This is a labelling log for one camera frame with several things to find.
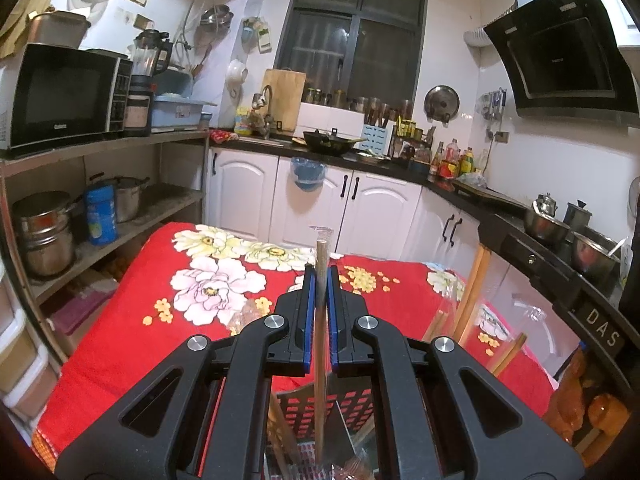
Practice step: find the small steel kettle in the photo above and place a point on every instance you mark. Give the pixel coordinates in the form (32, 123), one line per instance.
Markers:
(545, 204)

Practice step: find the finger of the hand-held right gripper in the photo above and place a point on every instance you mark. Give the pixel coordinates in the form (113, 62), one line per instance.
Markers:
(530, 260)

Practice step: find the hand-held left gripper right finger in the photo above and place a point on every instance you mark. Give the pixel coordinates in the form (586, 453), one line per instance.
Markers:
(332, 320)

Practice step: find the black wok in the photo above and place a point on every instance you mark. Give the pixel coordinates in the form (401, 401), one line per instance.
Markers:
(330, 142)

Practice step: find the blue plastic bag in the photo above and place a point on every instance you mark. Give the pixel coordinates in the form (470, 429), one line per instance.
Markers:
(307, 175)

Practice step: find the wooden cutting board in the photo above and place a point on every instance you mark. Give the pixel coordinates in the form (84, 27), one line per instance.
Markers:
(282, 100)

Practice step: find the hanging steel colander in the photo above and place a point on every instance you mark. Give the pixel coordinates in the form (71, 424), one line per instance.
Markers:
(216, 20)

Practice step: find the black blender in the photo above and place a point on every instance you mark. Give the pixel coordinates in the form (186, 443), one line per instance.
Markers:
(146, 70)

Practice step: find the metal faucet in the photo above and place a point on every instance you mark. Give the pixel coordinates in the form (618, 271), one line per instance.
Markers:
(262, 105)

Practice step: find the wooden shelf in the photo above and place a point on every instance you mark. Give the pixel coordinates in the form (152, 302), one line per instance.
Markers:
(150, 140)

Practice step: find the hanging kitchen utensils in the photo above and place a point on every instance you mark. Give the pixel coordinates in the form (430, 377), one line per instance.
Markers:
(492, 105)

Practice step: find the light blue knife block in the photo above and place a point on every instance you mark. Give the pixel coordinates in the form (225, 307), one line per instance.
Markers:
(376, 137)

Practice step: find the pink storage box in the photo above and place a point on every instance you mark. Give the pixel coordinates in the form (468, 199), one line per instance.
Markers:
(80, 310)

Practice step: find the dark framed window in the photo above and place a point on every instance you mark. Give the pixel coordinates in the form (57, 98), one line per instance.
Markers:
(350, 35)

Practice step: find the row of jars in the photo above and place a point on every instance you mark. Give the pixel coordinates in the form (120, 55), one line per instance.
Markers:
(370, 102)

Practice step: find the black microwave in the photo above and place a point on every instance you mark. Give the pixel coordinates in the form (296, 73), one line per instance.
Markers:
(60, 95)

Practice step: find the dark baking tray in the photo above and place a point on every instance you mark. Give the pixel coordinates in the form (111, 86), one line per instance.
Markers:
(487, 196)

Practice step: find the glass pot lid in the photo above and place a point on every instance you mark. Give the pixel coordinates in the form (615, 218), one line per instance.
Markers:
(634, 194)

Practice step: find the person's right hand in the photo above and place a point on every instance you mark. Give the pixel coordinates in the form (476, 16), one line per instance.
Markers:
(607, 417)

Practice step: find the blue canister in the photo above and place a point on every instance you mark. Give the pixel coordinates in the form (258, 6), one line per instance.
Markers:
(101, 215)

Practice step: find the plastic drawer unit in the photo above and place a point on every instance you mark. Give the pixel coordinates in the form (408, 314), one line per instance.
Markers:
(20, 360)

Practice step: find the yellow container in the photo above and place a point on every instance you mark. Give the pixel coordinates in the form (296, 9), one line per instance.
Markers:
(243, 122)

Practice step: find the black range hood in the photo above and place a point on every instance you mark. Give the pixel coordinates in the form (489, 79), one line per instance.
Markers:
(560, 55)

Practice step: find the stacked steel pots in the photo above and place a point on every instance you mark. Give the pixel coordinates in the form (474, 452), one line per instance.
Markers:
(42, 240)

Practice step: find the red floral blanket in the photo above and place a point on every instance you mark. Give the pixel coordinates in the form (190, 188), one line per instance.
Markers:
(150, 360)

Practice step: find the wall socket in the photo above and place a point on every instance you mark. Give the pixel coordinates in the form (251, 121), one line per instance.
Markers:
(501, 136)

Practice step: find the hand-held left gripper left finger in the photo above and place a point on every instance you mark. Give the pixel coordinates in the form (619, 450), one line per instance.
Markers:
(310, 320)

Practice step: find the grey perforated utensil holder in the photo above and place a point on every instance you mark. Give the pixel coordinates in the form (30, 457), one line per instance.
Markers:
(300, 410)

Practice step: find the white plastic bag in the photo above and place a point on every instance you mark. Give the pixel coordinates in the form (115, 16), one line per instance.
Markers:
(624, 265)

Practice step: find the row of sauce bottles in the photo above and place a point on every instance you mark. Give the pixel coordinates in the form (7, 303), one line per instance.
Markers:
(452, 160)

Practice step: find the metal moka pot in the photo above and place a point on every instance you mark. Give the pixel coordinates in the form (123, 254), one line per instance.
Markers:
(579, 215)

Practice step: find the steel bowl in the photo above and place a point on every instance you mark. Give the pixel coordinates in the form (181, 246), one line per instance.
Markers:
(546, 225)
(595, 260)

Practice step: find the steel pot lid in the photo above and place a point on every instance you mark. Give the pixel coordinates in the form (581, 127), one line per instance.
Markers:
(442, 104)

